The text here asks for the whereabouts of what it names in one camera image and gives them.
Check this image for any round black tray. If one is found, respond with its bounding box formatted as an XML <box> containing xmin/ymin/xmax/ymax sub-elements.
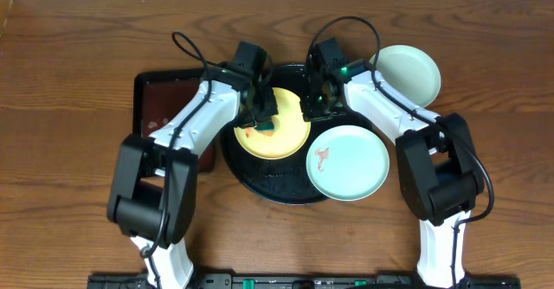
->
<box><xmin>220</xmin><ymin>63</ymin><xmax>371</xmax><ymax>205</ymax></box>

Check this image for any green yellow sponge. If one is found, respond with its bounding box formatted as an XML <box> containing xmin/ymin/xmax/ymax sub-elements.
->
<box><xmin>254</xmin><ymin>118</ymin><xmax>275</xmax><ymax>132</ymax></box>

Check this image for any right black cable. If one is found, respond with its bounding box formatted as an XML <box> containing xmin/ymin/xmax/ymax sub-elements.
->
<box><xmin>305</xmin><ymin>16</ymin><xmax>495</xmax><ymax>289</ymax></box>

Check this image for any dark red rectangular tray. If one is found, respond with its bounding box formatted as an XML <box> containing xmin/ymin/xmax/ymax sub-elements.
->
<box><xmin>132</xmin><ymin>67</ymin><xmax>216</xmax><ymax>174</ymax></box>

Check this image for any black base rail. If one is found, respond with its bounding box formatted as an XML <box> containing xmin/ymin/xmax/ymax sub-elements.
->
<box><xmin>87</xmin><ymin>273</ymin><xmax>521</xmax><ymax>289</ymax></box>

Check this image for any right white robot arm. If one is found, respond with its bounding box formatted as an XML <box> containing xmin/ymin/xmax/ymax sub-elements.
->
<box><xmin>301</xmin><ymin>60</ymin><xmax>491</xmax><ymax>288</ymax></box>

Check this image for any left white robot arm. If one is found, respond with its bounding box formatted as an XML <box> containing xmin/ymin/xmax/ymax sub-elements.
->
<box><xmin>106</xmin><ymin>65</ymin><xmax>277</xmax><ymax>288</ymax></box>

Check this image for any light blue plate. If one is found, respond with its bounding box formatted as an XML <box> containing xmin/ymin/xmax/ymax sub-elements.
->
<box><xmin>377</xmin><ymin>45</ymin><xmax>441</xmax><ymax>107</ymax></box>
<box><xmin>306</xmin><ymin>125</ymin><xmax>390</xmax><ymax>201</ymax></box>

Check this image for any yellow plate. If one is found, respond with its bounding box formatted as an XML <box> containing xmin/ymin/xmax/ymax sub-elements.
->
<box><xmin>234</xmin><ymin>87</ymin><xmax>311</xmax><ymax>160</ymax></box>

